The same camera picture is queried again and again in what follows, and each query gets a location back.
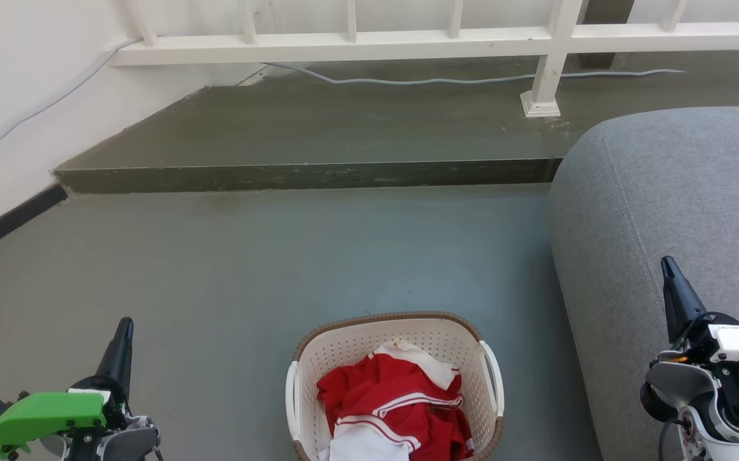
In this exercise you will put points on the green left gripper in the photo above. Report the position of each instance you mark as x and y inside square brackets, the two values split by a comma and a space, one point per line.
[43, 413]

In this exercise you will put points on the white plastic laundry basket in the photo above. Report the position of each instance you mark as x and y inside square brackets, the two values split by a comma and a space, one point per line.
[344, 349]

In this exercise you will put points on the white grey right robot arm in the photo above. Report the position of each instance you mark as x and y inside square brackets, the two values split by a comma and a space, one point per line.
[702, 397]

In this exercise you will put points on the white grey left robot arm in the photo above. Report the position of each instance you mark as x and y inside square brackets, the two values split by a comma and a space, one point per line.
[113, 445]

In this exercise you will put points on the grey fabric sofa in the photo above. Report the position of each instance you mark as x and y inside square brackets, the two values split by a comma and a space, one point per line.
[664, 192]

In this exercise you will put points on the black baseboard strip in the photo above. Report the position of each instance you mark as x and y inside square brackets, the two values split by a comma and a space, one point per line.
[4, 224]

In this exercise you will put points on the red and white garment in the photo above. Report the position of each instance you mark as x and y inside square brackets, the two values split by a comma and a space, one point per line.
[389, 397]

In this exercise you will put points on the white railing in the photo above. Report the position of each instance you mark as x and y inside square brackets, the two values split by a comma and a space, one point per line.
[344, 45]

